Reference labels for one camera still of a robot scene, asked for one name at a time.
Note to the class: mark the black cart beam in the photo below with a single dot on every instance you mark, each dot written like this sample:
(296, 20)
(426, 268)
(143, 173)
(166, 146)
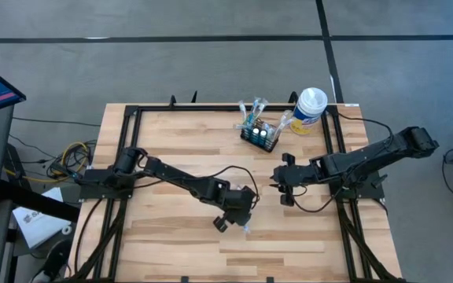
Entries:
(34, 200)

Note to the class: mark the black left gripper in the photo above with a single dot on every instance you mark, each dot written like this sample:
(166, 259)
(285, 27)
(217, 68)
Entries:
(238, 204)

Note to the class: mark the white tape roll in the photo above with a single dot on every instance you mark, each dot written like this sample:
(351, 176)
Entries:
(64, 230)

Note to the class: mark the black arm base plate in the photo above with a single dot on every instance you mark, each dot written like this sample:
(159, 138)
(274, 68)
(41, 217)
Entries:
(93, 192)
(364, 192)

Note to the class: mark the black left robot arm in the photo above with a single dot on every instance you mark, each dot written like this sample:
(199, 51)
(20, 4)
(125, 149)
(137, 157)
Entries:
(171, 173)

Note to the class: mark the black aluminium table frame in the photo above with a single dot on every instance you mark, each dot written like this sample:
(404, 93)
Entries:
(230, 107)

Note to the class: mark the white paper booklet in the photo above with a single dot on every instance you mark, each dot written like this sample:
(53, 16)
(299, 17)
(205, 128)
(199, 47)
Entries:
(37, 228)

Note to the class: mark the person's foot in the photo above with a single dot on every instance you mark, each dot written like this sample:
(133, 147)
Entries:
(55, 259)

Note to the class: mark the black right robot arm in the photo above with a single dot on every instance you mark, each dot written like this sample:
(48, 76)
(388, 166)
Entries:
(368, 157)

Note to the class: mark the pale pink toothbrush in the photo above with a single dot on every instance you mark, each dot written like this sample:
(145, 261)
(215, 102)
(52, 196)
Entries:
(285, 120)

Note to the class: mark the teal mouthwash bottle white cap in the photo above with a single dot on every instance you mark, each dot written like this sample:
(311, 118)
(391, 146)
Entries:
(263, 134)
(255, 131)

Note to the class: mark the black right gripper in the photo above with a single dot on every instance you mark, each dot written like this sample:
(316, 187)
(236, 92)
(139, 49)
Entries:
(293, 177)

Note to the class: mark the Lysol wipes canister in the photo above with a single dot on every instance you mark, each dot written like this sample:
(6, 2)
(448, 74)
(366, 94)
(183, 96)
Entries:
(309, 102)

